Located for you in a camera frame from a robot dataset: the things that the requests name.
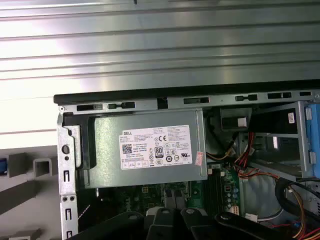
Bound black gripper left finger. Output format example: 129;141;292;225
72;206;181;240

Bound grey parts rack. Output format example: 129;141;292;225
0;146;61;240

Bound grey power supply unit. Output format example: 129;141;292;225
84;108;209;189

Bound orange red yellow power wire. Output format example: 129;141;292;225
232;131;320;240

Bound green motherboard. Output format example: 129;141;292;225
96;162;242;218

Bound thick black cable bundle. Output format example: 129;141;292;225
274;177;320;227

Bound black open PC case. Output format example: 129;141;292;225
53;79;320;240

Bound yellow black wire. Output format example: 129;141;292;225
206;132;237;162

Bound blue plastic drive latch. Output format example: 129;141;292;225
303;101;320;179

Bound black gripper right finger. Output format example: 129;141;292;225
179;207;298;240

